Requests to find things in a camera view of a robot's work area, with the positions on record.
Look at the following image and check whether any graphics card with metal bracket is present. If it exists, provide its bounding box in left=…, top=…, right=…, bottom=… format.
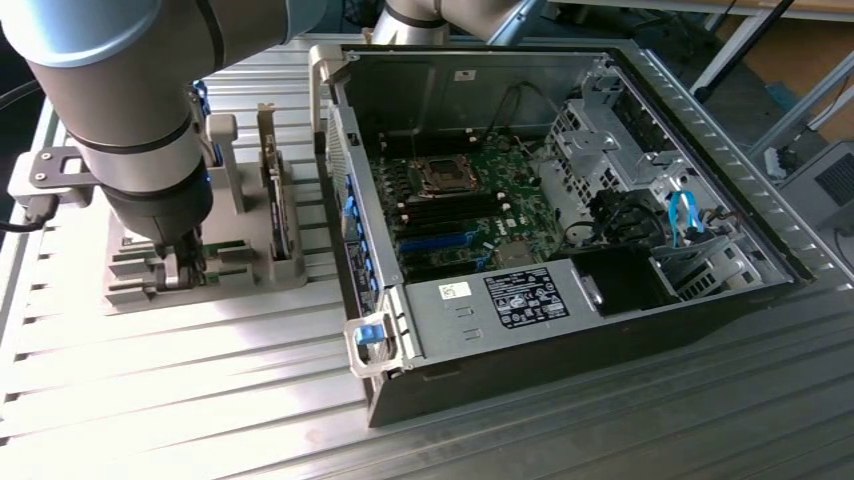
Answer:
left=255, top=102, right=296, bottom=262

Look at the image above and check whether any white power strip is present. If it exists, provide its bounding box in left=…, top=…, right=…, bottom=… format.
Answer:
left=762, top=146, right=794, bottom=177

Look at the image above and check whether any silver metal drive cage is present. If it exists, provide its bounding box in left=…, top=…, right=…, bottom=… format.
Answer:
left=538, top=69, right=696, bottom=241

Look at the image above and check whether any clear case handle blue latch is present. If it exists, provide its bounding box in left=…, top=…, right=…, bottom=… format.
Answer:
left=342, top=311, right=410, bottom=379

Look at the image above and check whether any blue expansion slot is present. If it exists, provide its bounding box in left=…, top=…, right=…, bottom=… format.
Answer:
left=396, top=231, right=471, bottom=254

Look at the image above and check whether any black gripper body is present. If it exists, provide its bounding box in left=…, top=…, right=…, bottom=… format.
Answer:
left=104, top=178, right=216, bottom=248

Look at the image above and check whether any CPU socket with metal frame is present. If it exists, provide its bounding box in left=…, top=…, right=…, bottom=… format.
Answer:
left=411, top=154, right=480, bottom=197

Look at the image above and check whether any black camera cable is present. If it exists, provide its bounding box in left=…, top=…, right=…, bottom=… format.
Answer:
left=0, top=193, right=60, bottom=234

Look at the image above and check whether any silver power supply unit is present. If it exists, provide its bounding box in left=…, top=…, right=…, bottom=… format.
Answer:
left=398, top=263, right=604, bottom=362

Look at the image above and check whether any aluminium frame post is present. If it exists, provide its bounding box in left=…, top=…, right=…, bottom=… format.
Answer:
left=745, top=63, right=854, bottom=156

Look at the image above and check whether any green RAM stick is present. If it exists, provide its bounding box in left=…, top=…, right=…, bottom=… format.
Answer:
left=197, top=239, right=249, bottom=287

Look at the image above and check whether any green motherboard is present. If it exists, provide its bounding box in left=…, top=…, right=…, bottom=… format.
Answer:
left=370, top=128, right=570, bottom=282

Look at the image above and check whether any blue data wire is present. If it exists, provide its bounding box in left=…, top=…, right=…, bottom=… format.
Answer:
left=666, top=189, right=710, bottom=249

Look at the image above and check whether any black open PC case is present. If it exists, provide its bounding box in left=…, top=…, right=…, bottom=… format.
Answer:
left=308, top=42, right=819, bottom=429

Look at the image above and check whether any grey parts rack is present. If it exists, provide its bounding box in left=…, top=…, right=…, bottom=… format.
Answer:
left=101, top=113, right=310, bottom=317

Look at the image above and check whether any black wire loop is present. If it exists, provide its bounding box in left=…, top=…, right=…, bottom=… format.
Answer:
left=491, top=81, right=556, bottom=142

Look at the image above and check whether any grey computer tower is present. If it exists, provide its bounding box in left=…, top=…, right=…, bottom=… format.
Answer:
left=775, top=139, right=854, bottom=232

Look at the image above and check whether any black pole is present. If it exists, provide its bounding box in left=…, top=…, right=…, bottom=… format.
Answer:
left=691, top=0, right=797, bottom=99

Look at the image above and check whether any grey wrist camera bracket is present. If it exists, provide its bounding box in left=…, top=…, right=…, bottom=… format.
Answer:
left=5, top=146, right=103, bottom=211

